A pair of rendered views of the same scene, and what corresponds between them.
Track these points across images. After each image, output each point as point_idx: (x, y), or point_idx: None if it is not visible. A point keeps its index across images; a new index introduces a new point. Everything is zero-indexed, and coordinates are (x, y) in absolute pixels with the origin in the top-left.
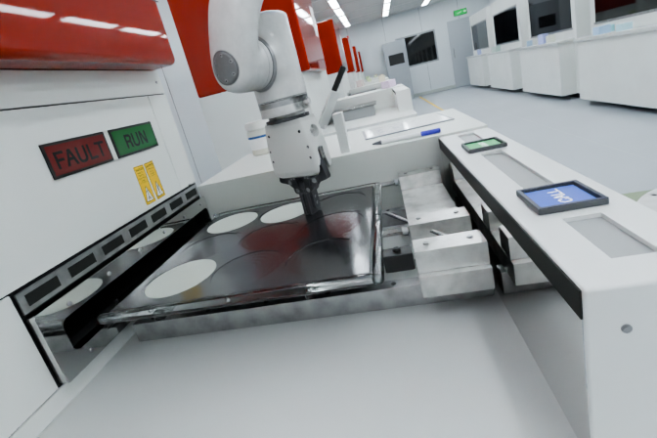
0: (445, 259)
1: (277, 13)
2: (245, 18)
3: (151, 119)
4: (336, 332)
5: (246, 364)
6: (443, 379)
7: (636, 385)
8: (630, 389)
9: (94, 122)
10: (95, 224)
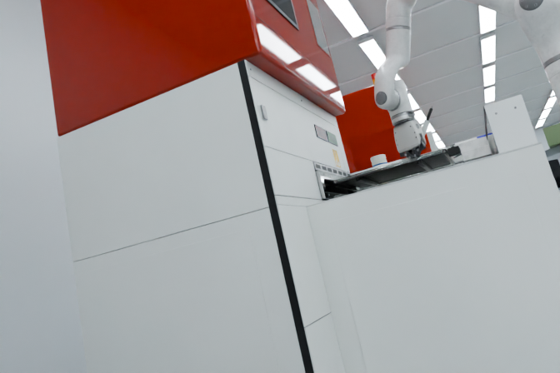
0: (471, 145)
1: (400, 80)
2: (390, 79)
3: (335, 135)
4: None
5: None
6: None
7: (503, 128)
8: (502, 130)
9: (322, 126)
10: (325, 159)
